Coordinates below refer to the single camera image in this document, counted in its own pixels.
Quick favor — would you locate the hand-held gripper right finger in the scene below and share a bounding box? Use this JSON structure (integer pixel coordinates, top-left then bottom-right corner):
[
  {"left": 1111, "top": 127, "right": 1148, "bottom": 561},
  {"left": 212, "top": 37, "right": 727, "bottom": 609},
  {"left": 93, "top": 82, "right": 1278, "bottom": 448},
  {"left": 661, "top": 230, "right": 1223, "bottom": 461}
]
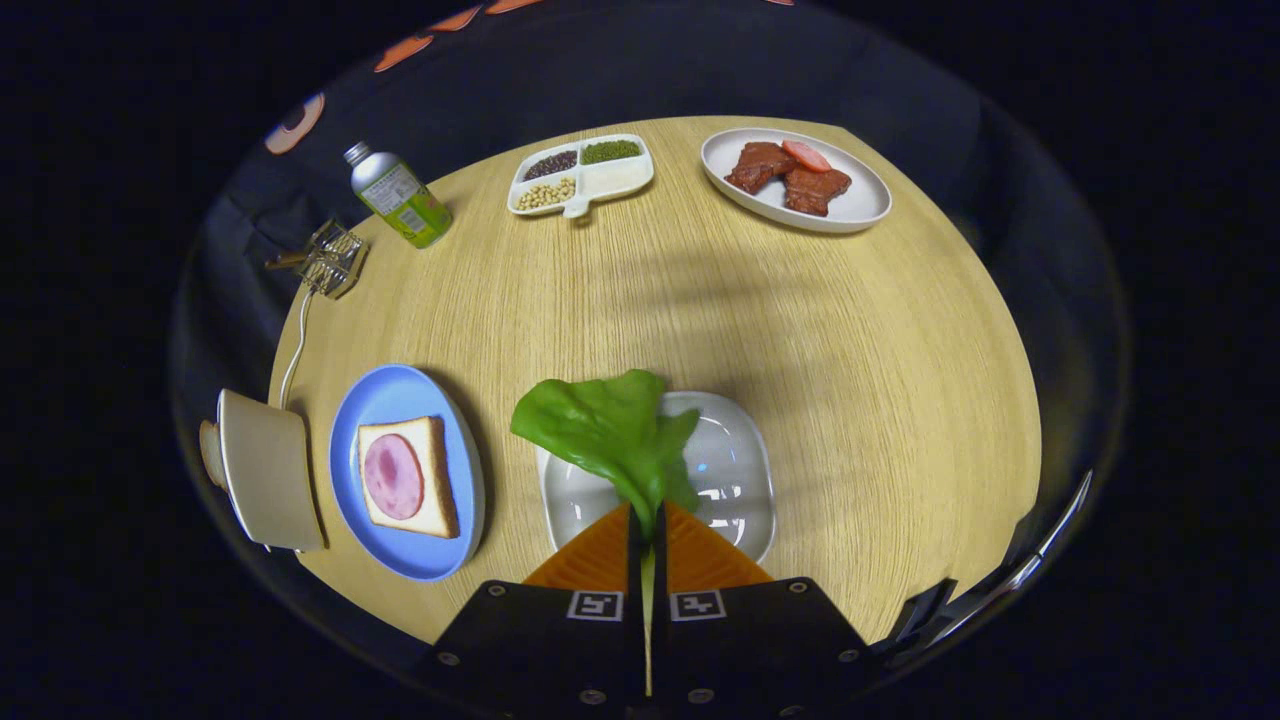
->
[{"left": 652, "top": 500, "right": 886, "bottom": 720}]

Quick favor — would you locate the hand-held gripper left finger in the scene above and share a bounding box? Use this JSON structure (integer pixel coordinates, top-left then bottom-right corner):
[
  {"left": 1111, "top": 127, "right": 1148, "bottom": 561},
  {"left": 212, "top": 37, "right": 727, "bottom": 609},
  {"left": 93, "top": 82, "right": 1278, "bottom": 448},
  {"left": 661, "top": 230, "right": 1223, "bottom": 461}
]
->
[{"left": 415, "top": 503, "right": 646, "bottom": 720}]

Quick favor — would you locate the green lettuce leaf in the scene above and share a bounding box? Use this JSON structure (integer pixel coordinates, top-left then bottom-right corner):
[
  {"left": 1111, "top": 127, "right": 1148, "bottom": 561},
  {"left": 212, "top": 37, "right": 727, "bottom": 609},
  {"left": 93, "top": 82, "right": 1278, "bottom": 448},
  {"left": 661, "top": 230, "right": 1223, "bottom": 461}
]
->
[{"left": 510, "top": 369, "right": 703, "bottom": 698}]

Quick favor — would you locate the white square plate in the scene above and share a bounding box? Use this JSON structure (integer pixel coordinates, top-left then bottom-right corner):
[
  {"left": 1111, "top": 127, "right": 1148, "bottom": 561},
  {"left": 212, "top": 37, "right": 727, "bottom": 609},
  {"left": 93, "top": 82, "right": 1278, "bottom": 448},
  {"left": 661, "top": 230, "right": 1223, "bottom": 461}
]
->
[{"left": 535, "top": 390, "right": 778, "bottom": 566}]

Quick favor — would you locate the white bread slice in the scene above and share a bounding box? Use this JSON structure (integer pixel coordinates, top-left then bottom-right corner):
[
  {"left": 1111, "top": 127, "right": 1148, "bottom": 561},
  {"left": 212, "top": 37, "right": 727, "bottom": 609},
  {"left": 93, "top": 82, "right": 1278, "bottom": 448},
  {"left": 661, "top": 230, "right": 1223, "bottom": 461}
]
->
[{"left": 357, "top": 415, "right": 461, "bottom": 540}]

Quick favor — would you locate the pink ham slice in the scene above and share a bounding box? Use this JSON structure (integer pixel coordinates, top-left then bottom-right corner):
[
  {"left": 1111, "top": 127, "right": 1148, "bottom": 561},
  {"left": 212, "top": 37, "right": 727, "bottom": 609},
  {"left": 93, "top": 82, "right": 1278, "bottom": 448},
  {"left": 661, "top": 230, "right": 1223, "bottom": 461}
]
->
[{"left": 363, "top": 433, "right": 425, "bottom": 521}]

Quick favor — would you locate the blue plate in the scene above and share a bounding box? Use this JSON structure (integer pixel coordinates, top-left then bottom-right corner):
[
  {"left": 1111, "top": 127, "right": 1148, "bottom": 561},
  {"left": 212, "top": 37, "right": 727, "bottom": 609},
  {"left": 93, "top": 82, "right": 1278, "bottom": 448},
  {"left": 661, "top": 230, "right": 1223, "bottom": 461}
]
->
[{"left": 329, "top": 363, "right": 487, "bottom": 583}]

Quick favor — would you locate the white toaster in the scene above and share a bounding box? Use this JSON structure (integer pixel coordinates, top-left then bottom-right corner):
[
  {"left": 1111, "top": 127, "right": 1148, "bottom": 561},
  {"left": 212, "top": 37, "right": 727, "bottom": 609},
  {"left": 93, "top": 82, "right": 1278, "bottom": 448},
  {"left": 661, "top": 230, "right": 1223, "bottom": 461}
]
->
[{"left": 198, "top": 388, "right": 327, "bottom": 553}]

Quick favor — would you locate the pile of soybeans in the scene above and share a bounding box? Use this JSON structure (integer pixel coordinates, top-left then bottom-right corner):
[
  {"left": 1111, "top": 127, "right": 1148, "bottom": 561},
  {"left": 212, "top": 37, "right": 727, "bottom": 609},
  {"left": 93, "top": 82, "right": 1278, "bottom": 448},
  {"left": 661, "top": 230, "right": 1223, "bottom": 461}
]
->
[{"left": 514, "top": 177, "right": 578, "bottom": 212}]

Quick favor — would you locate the white divided dish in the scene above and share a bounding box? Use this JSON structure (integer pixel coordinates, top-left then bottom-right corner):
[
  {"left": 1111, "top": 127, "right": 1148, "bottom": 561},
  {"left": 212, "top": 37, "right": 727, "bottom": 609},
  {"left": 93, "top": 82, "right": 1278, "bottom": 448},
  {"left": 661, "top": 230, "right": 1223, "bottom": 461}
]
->
[{"left": 507, "top": 133, "right": 656, "bottom": 219}]

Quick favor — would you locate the brown meat slice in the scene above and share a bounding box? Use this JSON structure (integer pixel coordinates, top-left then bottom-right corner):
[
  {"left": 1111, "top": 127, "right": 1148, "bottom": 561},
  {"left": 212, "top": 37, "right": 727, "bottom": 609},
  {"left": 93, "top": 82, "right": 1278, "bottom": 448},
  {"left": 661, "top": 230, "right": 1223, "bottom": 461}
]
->
[
  {"left": 783, "top": 166, "right": 853, "bottom": 218},
  {"left": 724, "top": 141, "right": 798, "bottom": 195}
]

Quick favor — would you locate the white oval plate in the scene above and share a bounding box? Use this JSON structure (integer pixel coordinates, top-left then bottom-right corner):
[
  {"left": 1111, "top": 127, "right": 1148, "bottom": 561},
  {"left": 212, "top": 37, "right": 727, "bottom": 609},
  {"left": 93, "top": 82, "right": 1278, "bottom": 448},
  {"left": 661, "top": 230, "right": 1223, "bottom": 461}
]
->
[{"left": 700, "top": 127, "right": 893, "bottom": 235}]

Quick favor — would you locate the silver bottle green label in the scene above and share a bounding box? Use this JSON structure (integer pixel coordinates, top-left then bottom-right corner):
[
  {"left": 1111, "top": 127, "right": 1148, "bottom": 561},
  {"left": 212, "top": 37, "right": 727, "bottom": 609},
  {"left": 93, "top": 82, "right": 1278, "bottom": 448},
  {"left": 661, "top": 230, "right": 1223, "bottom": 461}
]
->
[{"left": 343, "top": 141, "right": 454, "bottom": 250}]

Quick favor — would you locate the white toaster cable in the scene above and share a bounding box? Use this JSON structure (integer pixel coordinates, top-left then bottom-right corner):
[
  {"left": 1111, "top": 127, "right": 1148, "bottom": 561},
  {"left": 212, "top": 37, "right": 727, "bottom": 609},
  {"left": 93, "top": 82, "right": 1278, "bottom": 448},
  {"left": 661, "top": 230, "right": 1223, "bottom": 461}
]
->
[{"left": 279, "top": 285, "right": 316, "bottom": 411}]

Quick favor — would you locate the metal wire basket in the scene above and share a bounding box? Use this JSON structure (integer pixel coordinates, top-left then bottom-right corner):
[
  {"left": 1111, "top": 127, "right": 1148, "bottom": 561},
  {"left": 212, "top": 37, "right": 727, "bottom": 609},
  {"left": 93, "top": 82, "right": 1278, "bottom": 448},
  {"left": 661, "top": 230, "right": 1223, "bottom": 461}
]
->
[{"left": 265, "top": 220, "right": 369, "bottom": 299}]

